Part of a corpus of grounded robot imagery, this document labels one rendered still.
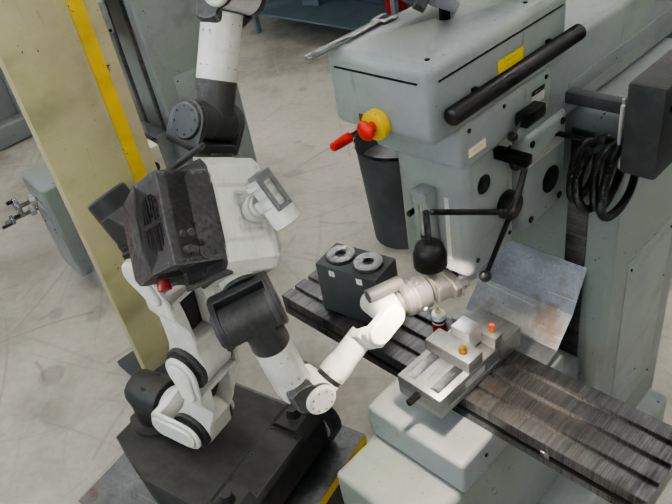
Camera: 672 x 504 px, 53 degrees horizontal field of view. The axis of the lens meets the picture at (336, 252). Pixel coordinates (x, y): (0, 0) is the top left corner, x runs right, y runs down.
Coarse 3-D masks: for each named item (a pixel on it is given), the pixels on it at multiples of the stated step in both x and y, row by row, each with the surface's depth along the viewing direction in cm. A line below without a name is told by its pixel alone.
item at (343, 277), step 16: (336, 256) 205; (352, 256) 204; (368, 256) 203; (384, 256) 204; (320, 272) 207; (336, 272) 203; (352, 272) 200; (368, 272) 198; (384, 272) 198; (336, 288) 207; (352, 288) 203; (336, 304) 212; (352, 304) 207; (368, 320) 208
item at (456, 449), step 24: (552, 360) 195; (384, 408) 191; (408, 408) 190; (384, 432) 193; (408, 432) 183; (432, 432) 182; (456, 432) 180; (480, 432) 179; (432, 456) 180; (456, 456) 175; (480, 456) 177; (456, 480) 177
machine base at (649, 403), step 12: (648, 396) 257; (660, 396) 256; (636, 408) 254; (648, 408) 253; (660, 408) 254; (564, 480) 234; (552, 492) 232; (564, 492) 231; (576, 492) 230; (588, 492) 229
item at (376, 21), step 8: (376, 16) 138; (384, 16) 138; (392, 16) 136; (368, 24) 134; (376, 24) 134; (352, 32) 132; (360, 32) 132; (336, 40) 130; (344, 40) 130; (320, 48) 128; (328, 48) 127; (304, 56) 126; (312, 56) 125
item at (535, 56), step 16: (576, 32) 139; (544, 48) 134; (560, 48) 136; (528, 64) 130; (544, 64) 134; (496, 80) 126; (512, 80) 127; (480, 96) 122; (496, 96) 125; (448, 112) 120; (464, 112) 119
